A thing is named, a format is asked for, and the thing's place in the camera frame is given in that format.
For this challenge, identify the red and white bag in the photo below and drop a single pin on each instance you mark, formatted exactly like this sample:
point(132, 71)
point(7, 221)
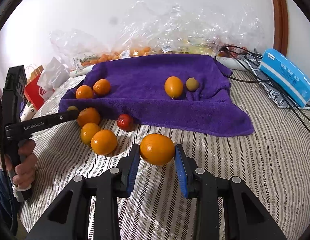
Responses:
point(35, 95)

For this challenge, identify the white tube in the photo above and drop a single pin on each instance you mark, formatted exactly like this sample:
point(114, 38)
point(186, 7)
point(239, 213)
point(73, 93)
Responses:
point(79, 71)

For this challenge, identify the orange mandarin front on towel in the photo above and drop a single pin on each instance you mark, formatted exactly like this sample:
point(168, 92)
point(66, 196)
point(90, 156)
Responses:
point(84, 92)

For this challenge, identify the purple towel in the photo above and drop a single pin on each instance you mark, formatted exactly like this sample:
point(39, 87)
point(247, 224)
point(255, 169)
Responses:
point(137, 89)

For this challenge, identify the small red fruit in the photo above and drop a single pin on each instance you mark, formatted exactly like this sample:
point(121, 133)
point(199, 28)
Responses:
point(125, 122)

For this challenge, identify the patterned grey pouch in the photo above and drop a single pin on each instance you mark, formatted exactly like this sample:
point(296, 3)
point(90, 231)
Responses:
point(276, 93)

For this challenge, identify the brown wooden frame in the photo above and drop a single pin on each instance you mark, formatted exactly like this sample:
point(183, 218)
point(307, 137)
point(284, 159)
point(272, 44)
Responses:
point(281, 26)

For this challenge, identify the small orange fruit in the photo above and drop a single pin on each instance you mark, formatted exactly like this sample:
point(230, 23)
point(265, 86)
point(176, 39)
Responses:
point(157, 149)

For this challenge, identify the white crumpled plastic bag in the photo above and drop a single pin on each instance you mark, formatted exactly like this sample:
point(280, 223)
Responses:
point(53, 75)

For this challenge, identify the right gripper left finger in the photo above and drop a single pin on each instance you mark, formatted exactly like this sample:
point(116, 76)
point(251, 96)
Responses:
point(67, 217)

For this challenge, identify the blue tissue pack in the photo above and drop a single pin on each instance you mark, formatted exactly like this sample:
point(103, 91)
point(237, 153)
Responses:
point(286, 74)

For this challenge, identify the small orange kumquat on towel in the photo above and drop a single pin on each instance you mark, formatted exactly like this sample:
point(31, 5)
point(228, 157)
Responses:
point(173, 87)

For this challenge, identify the small green fruit on towel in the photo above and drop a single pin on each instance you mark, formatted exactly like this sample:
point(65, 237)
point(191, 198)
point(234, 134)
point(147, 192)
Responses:
point(192, 84)

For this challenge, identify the green-yellow lime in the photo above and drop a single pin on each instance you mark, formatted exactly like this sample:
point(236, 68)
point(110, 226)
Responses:
point(72, 108)

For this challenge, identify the clear plastic bag of fruit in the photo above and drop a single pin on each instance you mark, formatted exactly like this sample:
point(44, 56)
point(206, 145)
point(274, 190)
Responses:
point(143, 32)

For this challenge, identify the left hand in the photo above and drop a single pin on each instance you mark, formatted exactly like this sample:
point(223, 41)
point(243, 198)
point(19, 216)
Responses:
point(25, 171)

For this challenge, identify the large orange mandarin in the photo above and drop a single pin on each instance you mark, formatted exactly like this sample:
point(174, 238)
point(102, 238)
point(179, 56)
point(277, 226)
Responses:
point(88, 115)

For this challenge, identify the yellow-orange mandarin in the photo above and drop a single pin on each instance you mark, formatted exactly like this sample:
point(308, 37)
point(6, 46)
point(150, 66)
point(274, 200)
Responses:
point(88, 131)

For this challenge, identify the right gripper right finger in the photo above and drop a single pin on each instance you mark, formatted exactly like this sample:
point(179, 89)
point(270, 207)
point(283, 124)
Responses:
point(245, 216)

